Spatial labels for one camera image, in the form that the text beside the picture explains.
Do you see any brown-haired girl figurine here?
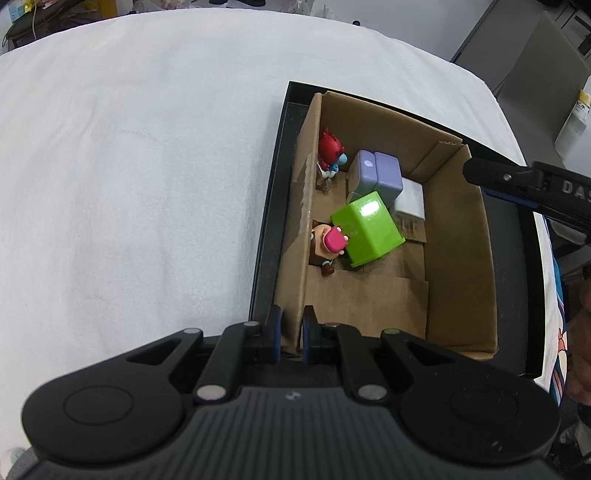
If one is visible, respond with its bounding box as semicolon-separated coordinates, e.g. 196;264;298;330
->
308;220;349;277

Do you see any green toy box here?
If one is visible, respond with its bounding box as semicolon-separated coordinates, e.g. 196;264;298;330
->
331;191;406;268

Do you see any brown cardboard box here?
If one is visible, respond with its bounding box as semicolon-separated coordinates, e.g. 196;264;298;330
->
274;92;498;360

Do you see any white USB charger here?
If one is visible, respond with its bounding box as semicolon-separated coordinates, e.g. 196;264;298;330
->
390;178;425;221

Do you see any lavender toy block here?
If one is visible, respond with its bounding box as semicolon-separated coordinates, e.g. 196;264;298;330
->
346;150;404;208

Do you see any white plastic bottle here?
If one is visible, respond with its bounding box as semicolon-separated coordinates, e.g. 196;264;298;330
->
554;90;590;160

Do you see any black rectangular tray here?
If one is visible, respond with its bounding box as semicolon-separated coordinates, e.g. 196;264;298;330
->
249;81;546;379

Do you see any grey dining chair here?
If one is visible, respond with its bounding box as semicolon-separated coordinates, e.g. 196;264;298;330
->
450;0;591;169

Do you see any blue patterned bed sheet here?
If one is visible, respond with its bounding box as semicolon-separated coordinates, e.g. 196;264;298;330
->
544;216;571;407

